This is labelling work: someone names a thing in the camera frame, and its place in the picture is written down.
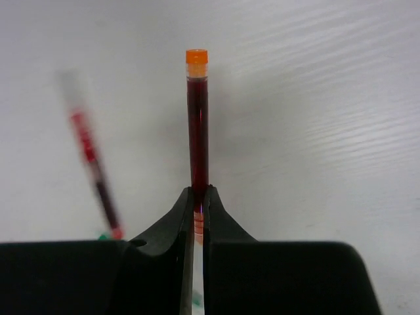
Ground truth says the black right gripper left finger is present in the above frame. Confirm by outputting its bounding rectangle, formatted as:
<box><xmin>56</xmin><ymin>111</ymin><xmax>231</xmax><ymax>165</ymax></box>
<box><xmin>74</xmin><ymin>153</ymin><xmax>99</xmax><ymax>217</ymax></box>
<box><xmin>1</xmin><ymin>188</ymin><xmax>193</xmax><ymax>314</ymax></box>

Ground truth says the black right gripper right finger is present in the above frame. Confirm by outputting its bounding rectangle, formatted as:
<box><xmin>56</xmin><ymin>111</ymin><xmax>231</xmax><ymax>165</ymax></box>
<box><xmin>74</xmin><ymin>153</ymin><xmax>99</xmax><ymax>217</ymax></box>
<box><xmin>203</xmin><ymin>186</ymin><xmax>381</xmax><ymax>314</ymax></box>

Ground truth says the green pen refill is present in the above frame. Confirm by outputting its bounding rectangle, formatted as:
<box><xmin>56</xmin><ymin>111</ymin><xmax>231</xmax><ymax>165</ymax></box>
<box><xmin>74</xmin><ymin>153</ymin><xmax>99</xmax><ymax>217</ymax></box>
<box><xmin>99</xmin><ymin>233</ymin><xmax>203</xmax><ymax>306</ymax></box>

